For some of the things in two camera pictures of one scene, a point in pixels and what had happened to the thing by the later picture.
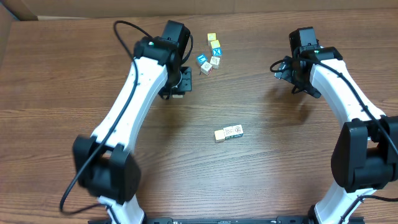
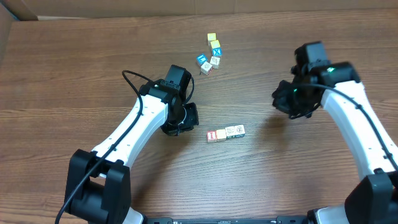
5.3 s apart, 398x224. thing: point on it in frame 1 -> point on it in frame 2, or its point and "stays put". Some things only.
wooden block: (237, 130) stays put
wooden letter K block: (219, 135) stays put
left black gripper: (185, 83) -> (191, 119)
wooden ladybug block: (228, 132) stays put
